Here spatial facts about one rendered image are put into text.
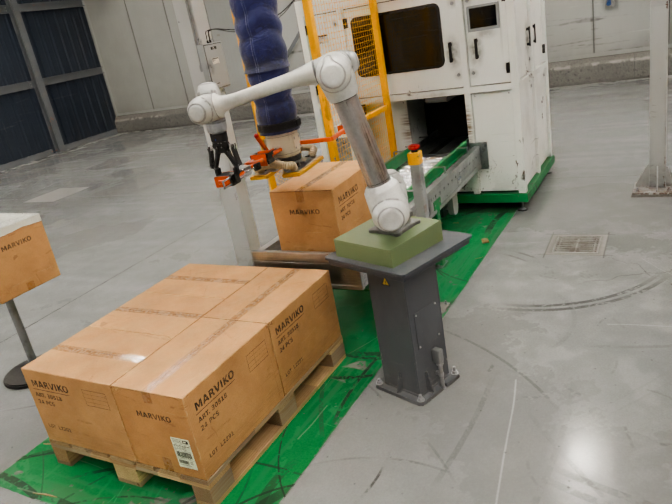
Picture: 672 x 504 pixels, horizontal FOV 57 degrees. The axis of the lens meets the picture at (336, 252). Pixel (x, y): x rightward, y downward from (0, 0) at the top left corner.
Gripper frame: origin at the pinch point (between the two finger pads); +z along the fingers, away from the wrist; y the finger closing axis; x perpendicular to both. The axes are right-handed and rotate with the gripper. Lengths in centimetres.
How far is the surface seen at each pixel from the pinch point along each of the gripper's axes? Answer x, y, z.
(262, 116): -49, 4, -18
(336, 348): -38, -18, 110
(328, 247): -60, -14, 59
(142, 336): 29, 49, 67
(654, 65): -314, -194, 18
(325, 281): -40, -18, 71
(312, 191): -60, -10, 27
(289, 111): -55, -9, -18
